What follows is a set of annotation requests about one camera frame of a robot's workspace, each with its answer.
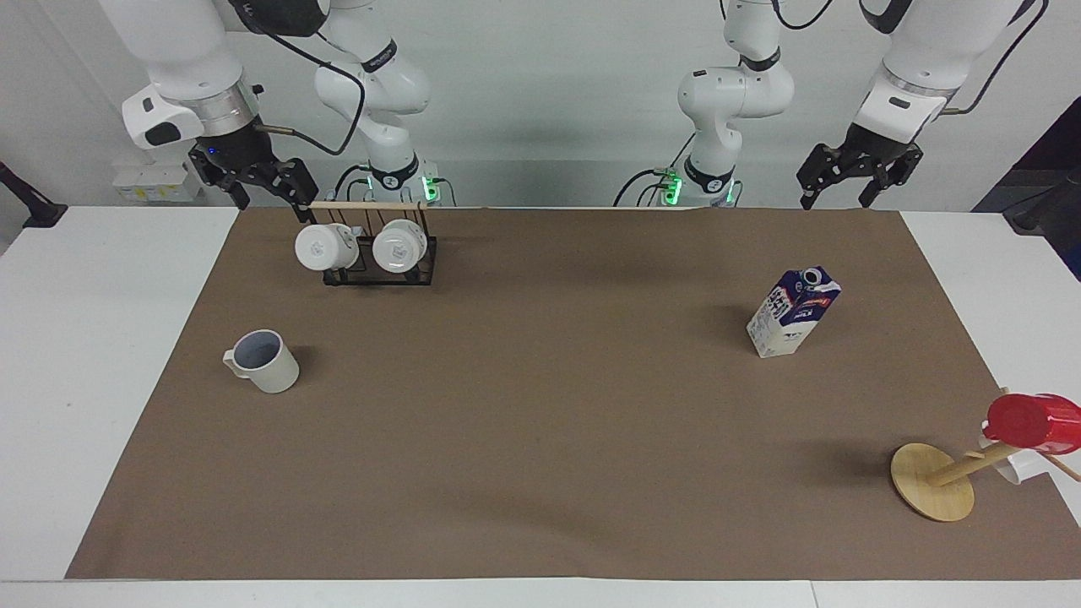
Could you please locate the white socket box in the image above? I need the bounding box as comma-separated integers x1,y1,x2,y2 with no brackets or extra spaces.
112,163,205,204

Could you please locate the black stand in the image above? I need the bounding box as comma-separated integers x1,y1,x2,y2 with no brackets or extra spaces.
0,160,69,230
971,97,1081,282

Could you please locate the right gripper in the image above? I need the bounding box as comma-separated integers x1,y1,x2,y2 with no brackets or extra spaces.
188,127,320,225

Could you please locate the blue and white milk carton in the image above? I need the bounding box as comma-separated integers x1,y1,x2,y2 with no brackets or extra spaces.
746,266,844,360

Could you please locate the red cup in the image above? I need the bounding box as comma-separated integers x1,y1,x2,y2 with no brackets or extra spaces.
985,392,1081,456

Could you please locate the black cable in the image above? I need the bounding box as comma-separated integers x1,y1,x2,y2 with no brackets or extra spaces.
241,17,367,157
612,133,698,209
720,0,839,31
942,0,1051,117
334,163,374,208

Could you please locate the wooden mug tree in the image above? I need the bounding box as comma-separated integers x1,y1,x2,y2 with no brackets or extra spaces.
890,387,1081,523

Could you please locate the white cup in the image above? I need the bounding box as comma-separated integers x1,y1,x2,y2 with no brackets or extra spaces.
978,429,1053,486

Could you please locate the white mug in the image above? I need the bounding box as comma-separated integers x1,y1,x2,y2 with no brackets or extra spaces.
372,219,428,274
294,222,361,274

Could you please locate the black wire mug rack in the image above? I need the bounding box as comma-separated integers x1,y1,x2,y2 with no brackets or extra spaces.
307,199,440,289

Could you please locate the grey mug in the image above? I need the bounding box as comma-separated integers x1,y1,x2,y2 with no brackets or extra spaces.
222,328,301,395

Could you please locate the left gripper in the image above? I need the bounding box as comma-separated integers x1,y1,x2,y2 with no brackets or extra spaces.
797,123,924,211

